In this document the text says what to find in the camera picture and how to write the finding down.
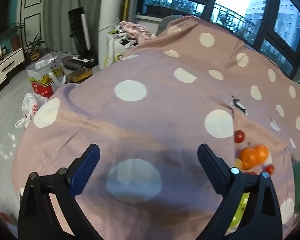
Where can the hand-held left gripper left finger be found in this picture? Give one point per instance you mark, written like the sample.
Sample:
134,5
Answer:
86,167

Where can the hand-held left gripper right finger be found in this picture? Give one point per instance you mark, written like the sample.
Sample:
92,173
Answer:
210,165

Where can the red tomato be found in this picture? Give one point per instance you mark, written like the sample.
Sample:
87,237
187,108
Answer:
270,169
252,173
239,136

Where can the green oval fruit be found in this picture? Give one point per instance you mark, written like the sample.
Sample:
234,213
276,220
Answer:
236,218

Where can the small tan round fruit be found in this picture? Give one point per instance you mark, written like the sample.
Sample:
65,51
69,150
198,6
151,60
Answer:
238,163

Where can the orange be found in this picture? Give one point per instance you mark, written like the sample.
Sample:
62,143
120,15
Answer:
263,152
250,158

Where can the pink polka dot blanket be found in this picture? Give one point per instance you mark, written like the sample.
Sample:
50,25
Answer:
152,120

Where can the white plastic bag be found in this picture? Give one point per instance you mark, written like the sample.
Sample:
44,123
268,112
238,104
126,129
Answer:
30,105

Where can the cardboard box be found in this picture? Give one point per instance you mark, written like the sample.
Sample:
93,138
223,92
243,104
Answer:
80,75

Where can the red white shopping bag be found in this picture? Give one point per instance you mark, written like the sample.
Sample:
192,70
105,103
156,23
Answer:
42,82

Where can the potted plant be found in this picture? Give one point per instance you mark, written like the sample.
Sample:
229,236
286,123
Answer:
16,37
34,52

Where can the white cabinet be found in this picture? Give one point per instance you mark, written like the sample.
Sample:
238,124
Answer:
5,67

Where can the black white upright vacuum cleaner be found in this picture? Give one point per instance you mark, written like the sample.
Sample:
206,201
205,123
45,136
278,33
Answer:
77,30

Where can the white cylinder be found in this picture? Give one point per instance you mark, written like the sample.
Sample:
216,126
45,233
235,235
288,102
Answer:
108,25

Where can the pink clothes pile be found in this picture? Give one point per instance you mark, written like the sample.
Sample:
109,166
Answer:
137,30

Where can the grey chair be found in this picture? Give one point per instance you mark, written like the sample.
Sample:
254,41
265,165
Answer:
165,22

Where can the balcony railing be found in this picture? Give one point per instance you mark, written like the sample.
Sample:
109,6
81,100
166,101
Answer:
232,15

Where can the grey curtain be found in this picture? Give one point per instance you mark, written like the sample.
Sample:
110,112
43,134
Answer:
60,10

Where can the yellow pipe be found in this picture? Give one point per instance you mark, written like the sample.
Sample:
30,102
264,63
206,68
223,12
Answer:
126,5

